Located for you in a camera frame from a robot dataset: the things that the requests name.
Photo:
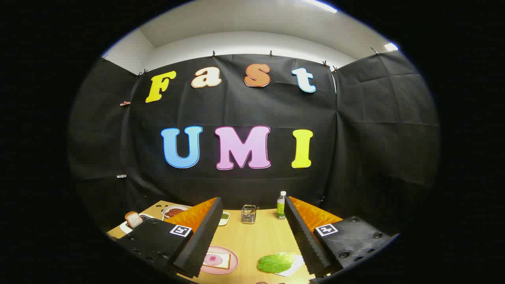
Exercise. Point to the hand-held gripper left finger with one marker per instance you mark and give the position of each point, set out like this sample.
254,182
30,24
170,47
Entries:
199,240

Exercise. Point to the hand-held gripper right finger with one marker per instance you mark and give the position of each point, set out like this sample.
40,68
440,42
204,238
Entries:
305,236

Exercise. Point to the green lettuce leaf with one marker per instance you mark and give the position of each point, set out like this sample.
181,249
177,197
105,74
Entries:
274,263

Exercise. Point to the toasted bread slice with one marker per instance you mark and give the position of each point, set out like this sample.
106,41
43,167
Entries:
134,219

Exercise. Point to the pink ham slice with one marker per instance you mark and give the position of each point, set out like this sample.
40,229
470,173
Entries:
213,259

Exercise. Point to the white square plate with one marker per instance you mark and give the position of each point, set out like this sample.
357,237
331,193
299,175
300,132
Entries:
298,264

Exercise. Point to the bread slice under ham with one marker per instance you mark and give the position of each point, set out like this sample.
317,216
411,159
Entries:
225,261

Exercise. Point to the white divided dish with beans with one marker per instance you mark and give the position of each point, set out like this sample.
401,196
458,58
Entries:
225,219

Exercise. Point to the green label plastic bottle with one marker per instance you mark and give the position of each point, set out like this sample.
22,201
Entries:
281,209

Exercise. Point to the red meat slice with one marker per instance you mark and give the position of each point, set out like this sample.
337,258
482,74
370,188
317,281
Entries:
174,212

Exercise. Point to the pink round plate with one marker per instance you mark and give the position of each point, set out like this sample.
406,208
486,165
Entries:
233,262

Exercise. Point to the white oval plate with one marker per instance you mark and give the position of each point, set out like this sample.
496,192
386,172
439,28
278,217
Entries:
167,208

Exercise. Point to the metal utensil holder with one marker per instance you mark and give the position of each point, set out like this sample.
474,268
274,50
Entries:
248,216

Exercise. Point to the white toaster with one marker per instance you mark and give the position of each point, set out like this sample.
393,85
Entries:
124,228

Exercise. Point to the black backdrop cloth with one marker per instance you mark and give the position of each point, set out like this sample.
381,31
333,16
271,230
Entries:
236,114

